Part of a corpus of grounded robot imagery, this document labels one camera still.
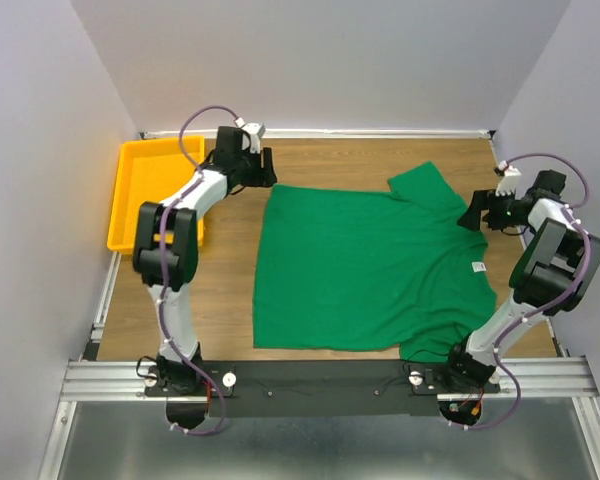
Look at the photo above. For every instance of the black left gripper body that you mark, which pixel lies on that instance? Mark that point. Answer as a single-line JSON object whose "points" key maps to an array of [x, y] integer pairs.
{"points": [[250, 172]]}

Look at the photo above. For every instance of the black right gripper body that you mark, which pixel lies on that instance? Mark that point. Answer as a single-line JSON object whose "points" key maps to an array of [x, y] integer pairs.
{"points": [[502, 213]]}

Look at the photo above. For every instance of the yellow plastic tray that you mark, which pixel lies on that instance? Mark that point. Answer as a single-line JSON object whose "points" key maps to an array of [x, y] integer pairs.
{"points": [[148, 171]]}

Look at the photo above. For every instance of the green t-shirt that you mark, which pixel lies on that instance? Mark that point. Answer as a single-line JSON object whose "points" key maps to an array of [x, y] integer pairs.
{"points": [[362, 271]]}

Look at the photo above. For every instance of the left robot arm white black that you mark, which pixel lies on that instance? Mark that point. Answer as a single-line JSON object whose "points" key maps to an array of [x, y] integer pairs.
{"points": [[166, 251]]}

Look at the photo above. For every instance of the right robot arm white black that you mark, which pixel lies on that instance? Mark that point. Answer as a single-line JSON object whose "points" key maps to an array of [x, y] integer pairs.
{"points": [[552, 275]]}

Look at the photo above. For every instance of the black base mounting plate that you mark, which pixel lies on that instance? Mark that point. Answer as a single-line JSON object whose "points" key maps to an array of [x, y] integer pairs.
{"points": [[201, 392]]}

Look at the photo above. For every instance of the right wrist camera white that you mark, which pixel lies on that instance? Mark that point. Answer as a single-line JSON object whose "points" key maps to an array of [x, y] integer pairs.
{"points": [[509, 177]]}

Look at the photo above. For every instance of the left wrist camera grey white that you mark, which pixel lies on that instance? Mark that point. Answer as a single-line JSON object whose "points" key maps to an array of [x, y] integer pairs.
{"points": [[252, 134]]}

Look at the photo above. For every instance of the white aluminium back rail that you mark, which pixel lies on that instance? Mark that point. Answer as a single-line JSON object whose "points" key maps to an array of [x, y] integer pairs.
{"points": [[307, 133]]}

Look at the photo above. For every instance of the aluminium front frame rail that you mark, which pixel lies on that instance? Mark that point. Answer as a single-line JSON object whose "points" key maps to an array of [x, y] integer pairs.
{"points": [[544, 423]]}

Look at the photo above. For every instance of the aluminium left side rail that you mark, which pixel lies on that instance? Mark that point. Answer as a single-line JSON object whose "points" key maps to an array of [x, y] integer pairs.
{"points": [[90, 352]]}

